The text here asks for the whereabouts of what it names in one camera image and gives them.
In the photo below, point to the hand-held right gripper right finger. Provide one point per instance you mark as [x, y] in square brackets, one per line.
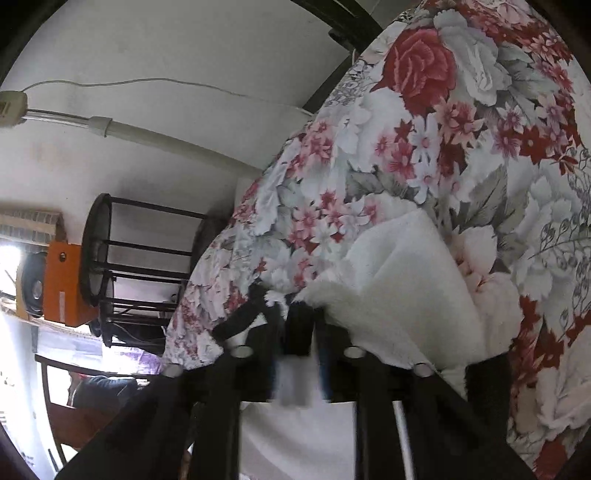
[344, 383]

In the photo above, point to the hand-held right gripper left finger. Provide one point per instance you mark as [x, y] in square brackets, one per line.
[258, 369]

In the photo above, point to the white sweater with black trim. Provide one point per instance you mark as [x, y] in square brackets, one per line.
[406, 295]

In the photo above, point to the dark grey cloth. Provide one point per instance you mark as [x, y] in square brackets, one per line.
[106, 390]

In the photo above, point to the wooden chair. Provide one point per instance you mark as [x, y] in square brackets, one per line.
[74, 424]

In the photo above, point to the black round metal side table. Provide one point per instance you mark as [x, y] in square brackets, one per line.
[87, 258]

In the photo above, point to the orange box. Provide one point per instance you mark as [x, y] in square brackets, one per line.
[64, 286]

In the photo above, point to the floral bedsheet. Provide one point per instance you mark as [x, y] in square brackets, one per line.
[415, 138]

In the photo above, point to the white pedestal fan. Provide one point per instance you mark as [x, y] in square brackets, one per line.
[138, 134]

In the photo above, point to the brick pattern wall hanging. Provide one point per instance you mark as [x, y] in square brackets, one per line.
[27, 226]

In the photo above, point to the black iron bed post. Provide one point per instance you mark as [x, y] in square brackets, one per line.
[351, 23]

